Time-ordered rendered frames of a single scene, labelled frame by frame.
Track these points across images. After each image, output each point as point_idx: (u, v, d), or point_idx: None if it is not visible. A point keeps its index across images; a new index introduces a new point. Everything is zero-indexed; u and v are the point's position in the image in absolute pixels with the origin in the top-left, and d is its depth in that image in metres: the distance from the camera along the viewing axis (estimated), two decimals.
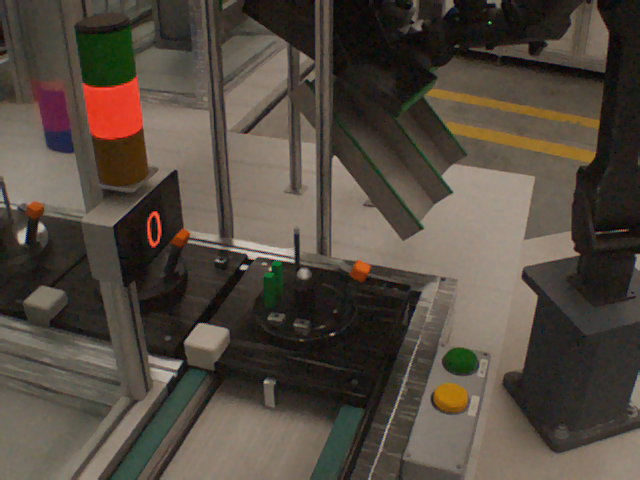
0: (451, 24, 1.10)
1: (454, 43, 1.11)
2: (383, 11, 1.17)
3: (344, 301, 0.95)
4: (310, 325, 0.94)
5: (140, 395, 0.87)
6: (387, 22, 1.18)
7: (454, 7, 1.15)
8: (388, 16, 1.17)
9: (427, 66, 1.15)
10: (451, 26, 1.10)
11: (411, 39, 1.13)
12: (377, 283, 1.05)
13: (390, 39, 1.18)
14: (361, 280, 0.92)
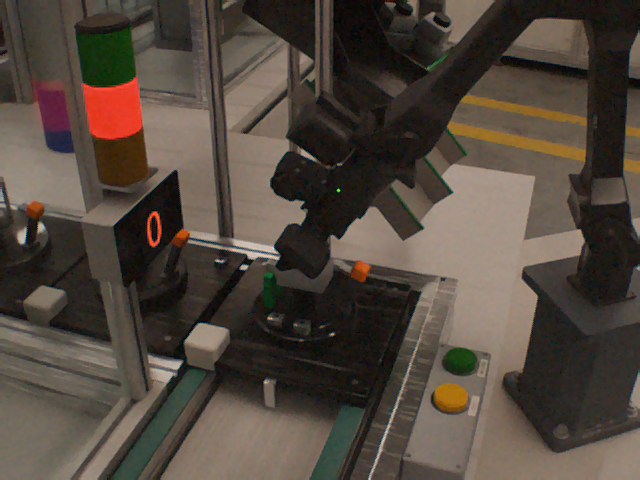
0: (308, 218, 0.89)
1: (327, 234, 0.89)
2: (421, 29, 1.18)
3: (344, 301, 0.95)
4: (310, 325, 0.94)
5: (140, 395, 0.87)
6: (425, 40, 1.19)
7: None
8: (426, 34, 1.18)
9: (321, 283, 0.93)
10: (309, 220, 0.89)
11: (285, 261, 0.92)
12: (377, 283, 1.05)
13: (269, 268, 0.97)
14: (361, 280, 0.92)
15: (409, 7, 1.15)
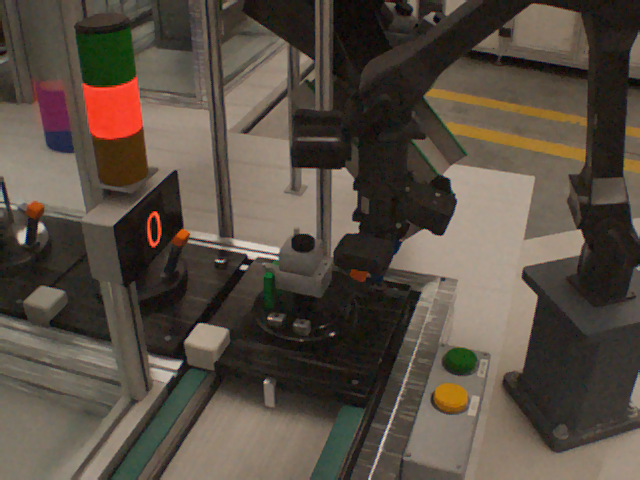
0: None
1: None
2: (421, 29, 1.18)
3: (344, 301, 0.95)
4: (310, 325, 0.94)
5: (140, 395, 0.87)
6: None
7: (397, 248, 0.86)
8: None
9: (320, 287, 0.94)
10: None
11: None
12: (377, 283, 1.05)
13: (268, 272, 0.97)
14: (361, 280, 0.92)
15: (409, 7, 1.15)
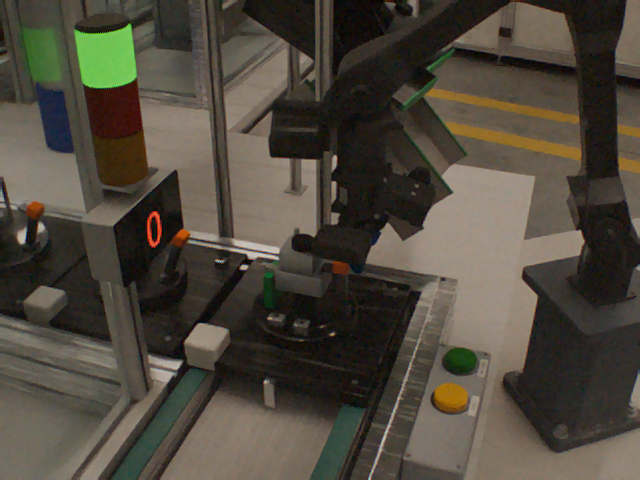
0: None
1: None
2: None
3: (339, 300, 0.95)
4: (310, 325, 0.94)
5: (140, 395, 0.87)
6: None
7: (375, 239, 0.87)
8: None
9: (320, 287, 0.94)
10: None
11: None
12: (377, 283, 1.05)
13: (268, 272, 0.97)
14: (344, 273, 0.93)
15: (409, 7, 1.15)
